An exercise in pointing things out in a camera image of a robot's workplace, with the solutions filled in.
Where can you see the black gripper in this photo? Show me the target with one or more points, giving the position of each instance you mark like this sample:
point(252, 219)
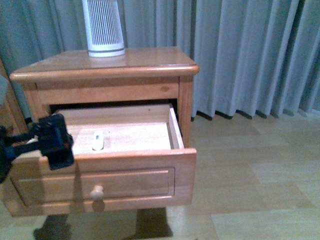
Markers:
point(54, 141)

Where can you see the white medicine bottle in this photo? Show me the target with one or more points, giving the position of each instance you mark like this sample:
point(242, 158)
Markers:
point(97, 140)

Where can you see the wooden drawer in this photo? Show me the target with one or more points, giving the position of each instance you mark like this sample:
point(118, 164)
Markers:
point(143, 164)

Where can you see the wooden nightstand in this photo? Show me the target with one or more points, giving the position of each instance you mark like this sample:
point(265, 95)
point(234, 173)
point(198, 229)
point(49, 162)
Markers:
point(147, 76)

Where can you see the white cylindrical air purifier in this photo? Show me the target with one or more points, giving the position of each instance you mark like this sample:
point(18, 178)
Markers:
point(103, 28)

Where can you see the grey pleated curtain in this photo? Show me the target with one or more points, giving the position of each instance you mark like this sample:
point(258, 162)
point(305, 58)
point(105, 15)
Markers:
point(255, 56)

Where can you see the wooden bed frame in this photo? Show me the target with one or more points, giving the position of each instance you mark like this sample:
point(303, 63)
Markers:
point(11, 116)

